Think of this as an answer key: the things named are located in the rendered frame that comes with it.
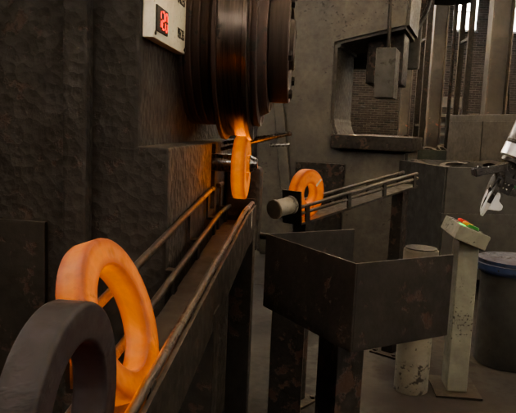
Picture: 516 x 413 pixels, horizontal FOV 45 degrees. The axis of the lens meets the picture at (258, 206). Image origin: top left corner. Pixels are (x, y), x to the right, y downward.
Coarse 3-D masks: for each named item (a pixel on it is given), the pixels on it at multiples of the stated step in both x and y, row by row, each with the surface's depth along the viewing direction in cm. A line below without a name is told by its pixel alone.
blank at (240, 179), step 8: (240, 136) 154; (240, 144) 151; (248, 144) 155; (232, 152) 150; (240, 152) 149; (248, 152) 156; (232, 160) 149; (240, 160) 149; (232, 168) 149; (240, 168) 149; (232, 176) 149; (240, 176) 149; (248, 176) 159; (232, 184) 150; (240, 184) 150; (248, 184) 160; (232, 192) 152; (240, 192) 152
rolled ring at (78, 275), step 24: (96, 240) 70; (72, 264) 65; (96, 264) 68; (120, 264) 74; (72, 288) 63; (96, 288) 66; (120, 288) 76; (144, 288) 79; (120, 312) 77; (144, 312) 77; (144, 336) 76; (144, 360) 73; (120, 384) 65
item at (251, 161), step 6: (216, 156) 155; (222, 156) 155; (228, 156) 155; (216, 162) 155; (222, 162) 155; (228, 162) 154; (252, 162) 154; (216, 168) 155; (222, 168) 155; (228, 168) 155; (252, 168) 155
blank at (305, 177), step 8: (296, 176) 199; (304, 176) 199; (312, 176) 202; (320, 176) 206; (296, 184) 197; (304, 184) 200; (312, 184) 204; (320, 184) 207; (304, 192) 200; (312, 192) 206; (320, 192) 207; (304, 200) 200; (312, 200) 205; (304, 208) 201; (304, 216) 202
